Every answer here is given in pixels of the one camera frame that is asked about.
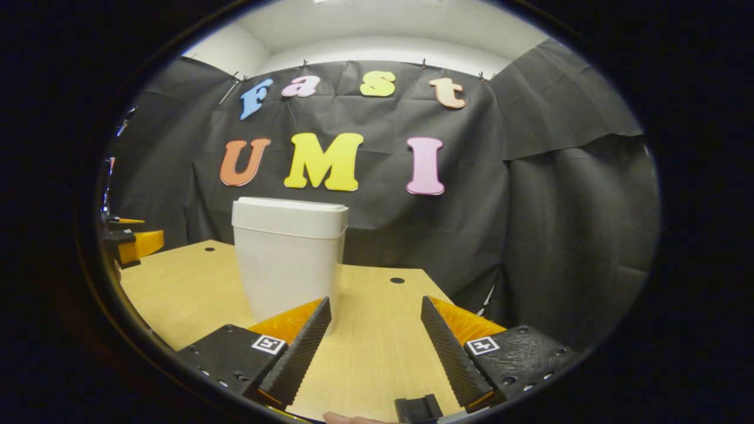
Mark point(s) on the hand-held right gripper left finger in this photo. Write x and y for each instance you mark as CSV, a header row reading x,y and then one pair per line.
x,y
300,353

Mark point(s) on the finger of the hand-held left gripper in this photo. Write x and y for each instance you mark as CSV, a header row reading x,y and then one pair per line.
x,y
144,244
126,222

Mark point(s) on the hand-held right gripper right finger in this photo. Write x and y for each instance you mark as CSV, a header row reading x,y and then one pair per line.
x,y
447,353

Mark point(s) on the white desktop garbage bin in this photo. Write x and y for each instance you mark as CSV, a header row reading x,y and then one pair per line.
x,y
288,265

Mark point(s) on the wooden desktop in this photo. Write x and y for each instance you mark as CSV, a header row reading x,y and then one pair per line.
x,y
377,330

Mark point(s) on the black backdrop cloth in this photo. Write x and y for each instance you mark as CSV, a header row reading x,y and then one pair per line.
x,y
530,224

